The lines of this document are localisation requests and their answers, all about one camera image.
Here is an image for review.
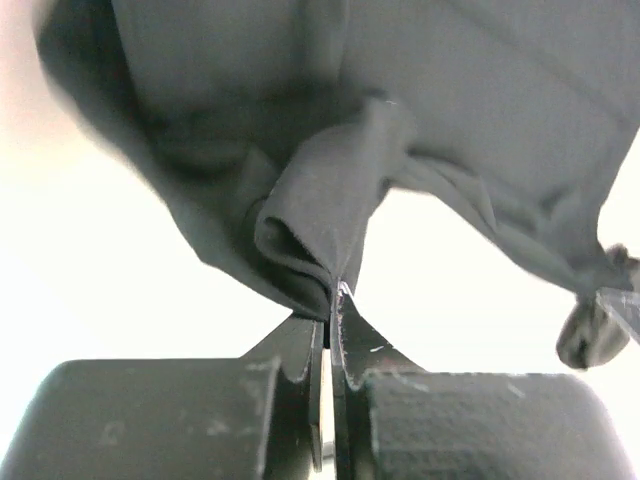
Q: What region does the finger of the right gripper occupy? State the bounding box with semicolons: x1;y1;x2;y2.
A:
596;288;640;344

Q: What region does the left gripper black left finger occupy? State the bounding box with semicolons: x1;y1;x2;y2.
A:
1;316;324;480

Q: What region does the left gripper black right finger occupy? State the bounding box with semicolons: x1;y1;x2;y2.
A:
330;283;635;480

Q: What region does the black t-shirt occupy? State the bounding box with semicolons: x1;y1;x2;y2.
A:
34;0;640;371

